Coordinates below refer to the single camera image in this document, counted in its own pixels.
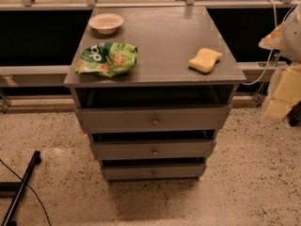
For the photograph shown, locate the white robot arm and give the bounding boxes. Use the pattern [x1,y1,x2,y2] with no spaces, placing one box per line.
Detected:
[259,5,301,120]

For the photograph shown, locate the green chip bag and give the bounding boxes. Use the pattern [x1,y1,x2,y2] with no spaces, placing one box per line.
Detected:
[74,42,137,78]

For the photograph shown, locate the grey top drawer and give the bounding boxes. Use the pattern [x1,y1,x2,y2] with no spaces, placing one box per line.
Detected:
[75,105,230,134]

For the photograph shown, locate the white hanging cable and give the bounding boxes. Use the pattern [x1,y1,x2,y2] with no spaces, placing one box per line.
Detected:
[241,0,299,87]

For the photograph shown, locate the black floor cable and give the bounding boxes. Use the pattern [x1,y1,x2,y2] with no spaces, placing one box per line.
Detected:
[0,159,53,226]

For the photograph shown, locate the metal railing frame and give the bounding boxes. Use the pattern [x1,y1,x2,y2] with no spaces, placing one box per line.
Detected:
[1,0,300,108]

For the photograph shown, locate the grey drawer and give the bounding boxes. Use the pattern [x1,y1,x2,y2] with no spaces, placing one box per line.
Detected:
[75,105,230,134]
[102,163,206,181]
[90,139,216,160]

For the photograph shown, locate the black stand leg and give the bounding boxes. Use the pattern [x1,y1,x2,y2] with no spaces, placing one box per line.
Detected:
[0,151,41,226]

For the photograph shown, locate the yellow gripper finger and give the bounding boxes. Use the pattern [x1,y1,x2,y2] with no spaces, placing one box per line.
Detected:
[264,62,301,120]
[259,23,284,50]

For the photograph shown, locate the grey drawer cabinet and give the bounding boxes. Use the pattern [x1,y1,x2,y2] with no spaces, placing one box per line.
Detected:
[65,7,238,170]

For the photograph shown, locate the yellow sponge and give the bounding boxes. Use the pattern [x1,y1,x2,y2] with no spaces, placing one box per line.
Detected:
[188,48,223,73]

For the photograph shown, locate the grey middle drawer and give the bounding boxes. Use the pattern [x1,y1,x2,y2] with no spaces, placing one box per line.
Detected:
[90,139,216,160]

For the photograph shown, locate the white bowl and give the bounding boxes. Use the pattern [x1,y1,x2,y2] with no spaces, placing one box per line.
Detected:
[88,13,124,35]

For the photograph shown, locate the grey bottom drawer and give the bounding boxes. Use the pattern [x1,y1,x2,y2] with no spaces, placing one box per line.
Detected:
[102,163,206,181]

